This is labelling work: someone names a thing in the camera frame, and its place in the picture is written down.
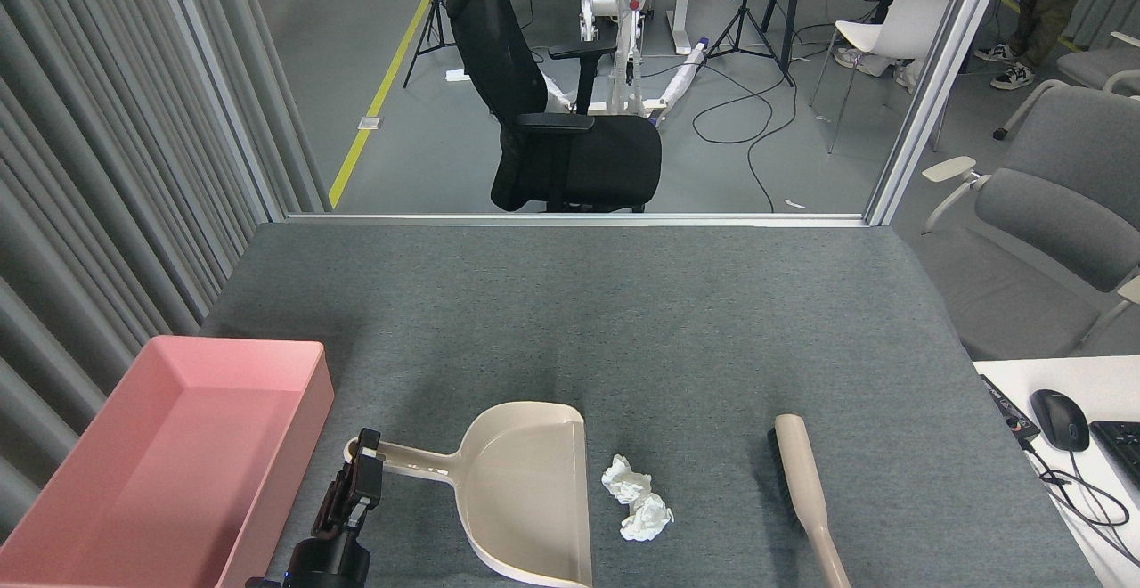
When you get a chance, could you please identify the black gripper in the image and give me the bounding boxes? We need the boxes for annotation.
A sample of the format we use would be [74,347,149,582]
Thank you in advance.
[248,428,384,588]

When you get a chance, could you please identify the beige plastic dustpan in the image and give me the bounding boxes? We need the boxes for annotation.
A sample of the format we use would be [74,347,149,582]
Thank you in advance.
[347,401,593,588]

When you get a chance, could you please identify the white paper ball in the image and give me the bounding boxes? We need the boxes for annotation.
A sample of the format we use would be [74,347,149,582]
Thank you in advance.
[621,492,675,542]
[602,454,653,506]

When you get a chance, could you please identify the beige hand brush black bristles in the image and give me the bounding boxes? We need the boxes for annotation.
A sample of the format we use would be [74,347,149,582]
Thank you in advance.
[768,413,851,588]

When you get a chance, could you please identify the pink plastic bin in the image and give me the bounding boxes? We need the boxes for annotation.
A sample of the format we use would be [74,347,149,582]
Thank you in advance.
[0,335,335,588]

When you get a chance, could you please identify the black office chair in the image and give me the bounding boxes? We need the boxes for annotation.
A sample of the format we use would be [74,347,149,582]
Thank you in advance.
[443,0,663,213]

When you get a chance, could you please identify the grey pleated curtain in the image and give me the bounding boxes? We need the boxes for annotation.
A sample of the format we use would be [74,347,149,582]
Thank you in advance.
[0,0,268,544]

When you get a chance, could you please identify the black tripod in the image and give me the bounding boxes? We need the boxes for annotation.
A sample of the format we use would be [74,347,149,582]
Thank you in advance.
[708,0,807,87]
[403,0,457,88]

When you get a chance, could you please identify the white wheeled stand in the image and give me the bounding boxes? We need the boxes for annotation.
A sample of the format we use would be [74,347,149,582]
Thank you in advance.
[534,0,713,126]

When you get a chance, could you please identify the small black flat device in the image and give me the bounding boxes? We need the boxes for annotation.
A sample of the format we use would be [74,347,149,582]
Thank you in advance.
[980,374,1041,444]

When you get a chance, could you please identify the person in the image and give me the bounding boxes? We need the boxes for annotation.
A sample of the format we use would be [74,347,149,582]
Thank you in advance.
[833,0,973,90]
[973,0,1105,90]

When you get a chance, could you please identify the black computer mouse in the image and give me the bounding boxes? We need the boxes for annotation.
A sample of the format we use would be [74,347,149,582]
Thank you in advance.
[1030,389,1090,453]

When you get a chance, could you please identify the white plastic chair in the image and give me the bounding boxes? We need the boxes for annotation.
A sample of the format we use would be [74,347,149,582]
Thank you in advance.
[809,0,956,154]

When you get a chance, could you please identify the white side desk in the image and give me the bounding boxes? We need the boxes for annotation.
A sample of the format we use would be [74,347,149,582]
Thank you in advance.
[973,355,1140,588]

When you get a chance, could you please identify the grey padded armchair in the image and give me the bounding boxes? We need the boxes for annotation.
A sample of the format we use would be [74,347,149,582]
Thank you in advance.
[917,80,1140,362]
[1055,31,1140,94]

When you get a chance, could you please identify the black keyboard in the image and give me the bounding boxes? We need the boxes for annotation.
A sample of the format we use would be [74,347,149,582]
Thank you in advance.
[1090,420,1140,491]

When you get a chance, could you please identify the silver frame rail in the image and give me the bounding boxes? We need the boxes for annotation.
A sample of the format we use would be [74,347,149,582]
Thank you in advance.
[285,212,869,228]

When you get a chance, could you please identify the silver frame post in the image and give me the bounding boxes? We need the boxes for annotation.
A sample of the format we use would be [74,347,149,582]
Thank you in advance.
[864,0,1016,226]
[147,0,288,222]

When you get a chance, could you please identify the black floor cable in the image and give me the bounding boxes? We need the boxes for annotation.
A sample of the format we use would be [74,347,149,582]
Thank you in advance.
[693,62,802,213]

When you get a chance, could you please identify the black mouse cable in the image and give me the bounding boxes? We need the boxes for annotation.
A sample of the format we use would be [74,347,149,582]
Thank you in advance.
[1020,437,1140,567]

